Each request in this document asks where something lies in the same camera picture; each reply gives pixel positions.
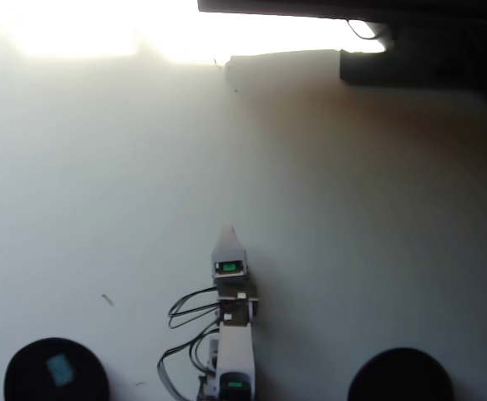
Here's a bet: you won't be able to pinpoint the dark overhead shelf edge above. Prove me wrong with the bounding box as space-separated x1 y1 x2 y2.
196 0 487 26

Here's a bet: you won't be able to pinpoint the black round bowl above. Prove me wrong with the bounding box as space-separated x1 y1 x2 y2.
347 347 455 401
3 337 111 401

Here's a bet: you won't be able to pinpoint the black robot arm cables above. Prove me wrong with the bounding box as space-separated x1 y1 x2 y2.
156 287 221 401

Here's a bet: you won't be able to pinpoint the thin black cable loop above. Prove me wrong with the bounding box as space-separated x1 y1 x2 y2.
346 18 378 41

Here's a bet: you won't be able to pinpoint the blue cube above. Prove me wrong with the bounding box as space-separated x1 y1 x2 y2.
45 353 75 386

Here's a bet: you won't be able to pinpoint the dark box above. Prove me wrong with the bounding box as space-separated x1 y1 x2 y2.
339 20 487 114

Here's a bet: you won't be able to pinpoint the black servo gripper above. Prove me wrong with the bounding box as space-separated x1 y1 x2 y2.
211 225 261 327

